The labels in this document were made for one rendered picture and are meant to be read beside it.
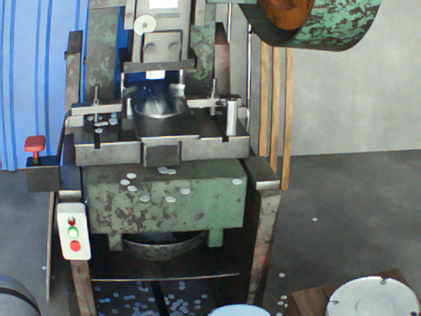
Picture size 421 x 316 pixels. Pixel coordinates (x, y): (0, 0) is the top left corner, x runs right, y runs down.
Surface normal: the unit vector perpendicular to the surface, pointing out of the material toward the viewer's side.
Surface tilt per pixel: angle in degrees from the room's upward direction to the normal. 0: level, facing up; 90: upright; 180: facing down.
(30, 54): 90
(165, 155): 90
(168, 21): 90
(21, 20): 90
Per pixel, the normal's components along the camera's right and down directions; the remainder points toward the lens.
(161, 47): 0.21, 0.44
